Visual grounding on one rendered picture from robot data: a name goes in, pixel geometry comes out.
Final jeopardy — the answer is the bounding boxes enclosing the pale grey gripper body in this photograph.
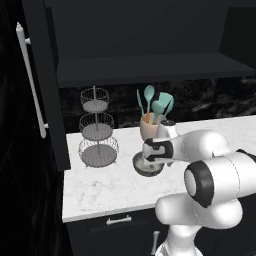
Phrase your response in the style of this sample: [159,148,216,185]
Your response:
[142,153,174,168]

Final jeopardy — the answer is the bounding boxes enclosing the dark grey bowl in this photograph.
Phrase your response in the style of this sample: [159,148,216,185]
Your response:
[132,151,165,178]

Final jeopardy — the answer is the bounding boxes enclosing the black cabinet door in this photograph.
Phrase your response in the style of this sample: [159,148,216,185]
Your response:
[21,0,72,172]

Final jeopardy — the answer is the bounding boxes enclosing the beige utensil pot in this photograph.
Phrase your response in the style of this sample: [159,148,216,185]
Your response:
[139,112,168,143]

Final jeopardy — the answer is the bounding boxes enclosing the teal ladle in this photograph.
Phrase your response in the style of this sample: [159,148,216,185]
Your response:
[151,100,165,125]

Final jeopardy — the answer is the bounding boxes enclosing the thin teal utensil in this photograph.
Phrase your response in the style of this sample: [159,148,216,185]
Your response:
[136,88,146,118]

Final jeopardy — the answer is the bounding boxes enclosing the teal slotted spatula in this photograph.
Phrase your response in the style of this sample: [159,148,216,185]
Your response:
[156,92,175,118]

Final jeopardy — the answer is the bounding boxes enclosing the teal spoon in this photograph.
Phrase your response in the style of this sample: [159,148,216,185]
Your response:
[143,84,156,124]

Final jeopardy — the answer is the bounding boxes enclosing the black drawer front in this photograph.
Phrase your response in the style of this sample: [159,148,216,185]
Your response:
[65,207,158,236]

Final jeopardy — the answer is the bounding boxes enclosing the black base cupboard door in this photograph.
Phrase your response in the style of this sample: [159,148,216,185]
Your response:
[68,228,168,256]

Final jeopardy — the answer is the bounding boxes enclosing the three-tier wire stand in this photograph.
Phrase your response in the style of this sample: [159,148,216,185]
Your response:
[77,85,120,169]

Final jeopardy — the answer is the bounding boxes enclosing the white drawer handle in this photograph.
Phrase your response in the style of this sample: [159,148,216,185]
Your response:
[105,215,133,226]

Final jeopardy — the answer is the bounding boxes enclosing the white cupboard door handle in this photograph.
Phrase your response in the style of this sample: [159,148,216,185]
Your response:
[150,230,161,256]

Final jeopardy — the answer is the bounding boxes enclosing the black open wall cabinet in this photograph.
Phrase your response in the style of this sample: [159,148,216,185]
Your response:
[43,0,256,89]

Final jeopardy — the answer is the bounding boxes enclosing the long white door handle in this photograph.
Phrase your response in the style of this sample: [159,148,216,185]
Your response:
[15,22,50,140]

